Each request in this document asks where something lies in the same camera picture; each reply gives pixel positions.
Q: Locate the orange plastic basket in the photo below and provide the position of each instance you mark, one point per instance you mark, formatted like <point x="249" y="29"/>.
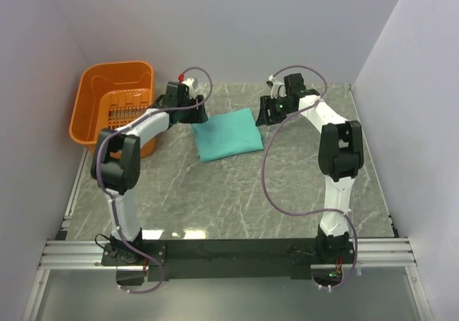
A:
<point x="110" y="95"/>

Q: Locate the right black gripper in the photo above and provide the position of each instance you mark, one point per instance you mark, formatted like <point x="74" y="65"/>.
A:
<point x="267" y="104"/>

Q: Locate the teal t shirt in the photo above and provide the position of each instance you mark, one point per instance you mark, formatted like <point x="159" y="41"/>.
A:
<point x="226" y="135"/>

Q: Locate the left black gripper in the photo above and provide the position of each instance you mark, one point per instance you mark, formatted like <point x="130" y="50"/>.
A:
<point x="199" y="115"/>

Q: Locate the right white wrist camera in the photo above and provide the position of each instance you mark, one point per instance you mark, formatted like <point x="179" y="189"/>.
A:
<point x="277" y="87"/>

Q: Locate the aluminium frame rail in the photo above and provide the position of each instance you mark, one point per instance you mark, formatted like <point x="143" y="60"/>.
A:
<point x="66" y="254"/>

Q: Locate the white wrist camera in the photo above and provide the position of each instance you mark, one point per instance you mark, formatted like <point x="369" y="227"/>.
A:
<point x="277" y="87"/>
<point x="191" y="83"/>

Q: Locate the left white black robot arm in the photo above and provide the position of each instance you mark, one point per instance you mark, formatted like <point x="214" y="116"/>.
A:
<point x="116" y="162"/>

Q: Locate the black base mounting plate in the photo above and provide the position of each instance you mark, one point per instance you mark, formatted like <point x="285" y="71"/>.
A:
<point x="232" y="258"/>

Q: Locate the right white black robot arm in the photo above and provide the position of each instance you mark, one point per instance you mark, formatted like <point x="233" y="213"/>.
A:
<point x="340" y="155"/>

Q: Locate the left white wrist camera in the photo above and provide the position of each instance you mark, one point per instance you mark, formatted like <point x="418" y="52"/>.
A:
<point x="191" y="83"/>

